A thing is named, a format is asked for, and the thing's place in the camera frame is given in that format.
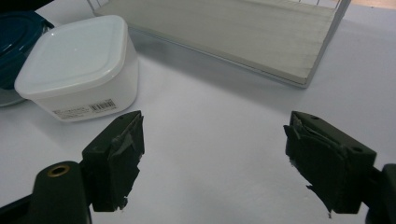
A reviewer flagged white wire rack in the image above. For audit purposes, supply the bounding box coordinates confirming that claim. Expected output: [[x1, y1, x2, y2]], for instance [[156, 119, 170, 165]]
[[87, 0, 353, 90]]

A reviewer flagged round container with dark blue lid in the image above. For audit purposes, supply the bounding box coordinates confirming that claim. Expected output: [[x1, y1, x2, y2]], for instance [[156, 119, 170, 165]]
[[0, 10, 55, 108]]

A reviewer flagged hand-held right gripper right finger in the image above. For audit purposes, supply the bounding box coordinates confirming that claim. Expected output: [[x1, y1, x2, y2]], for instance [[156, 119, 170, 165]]
[[283, 110, 378, 218]]

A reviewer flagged white square plastic container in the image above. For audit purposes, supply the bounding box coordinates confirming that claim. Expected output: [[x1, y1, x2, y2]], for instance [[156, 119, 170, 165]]
[[14, 14, 140, 122]]

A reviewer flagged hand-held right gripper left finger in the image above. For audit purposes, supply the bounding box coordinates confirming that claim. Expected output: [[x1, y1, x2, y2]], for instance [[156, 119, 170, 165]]
[[81, 110, 146, 213]]

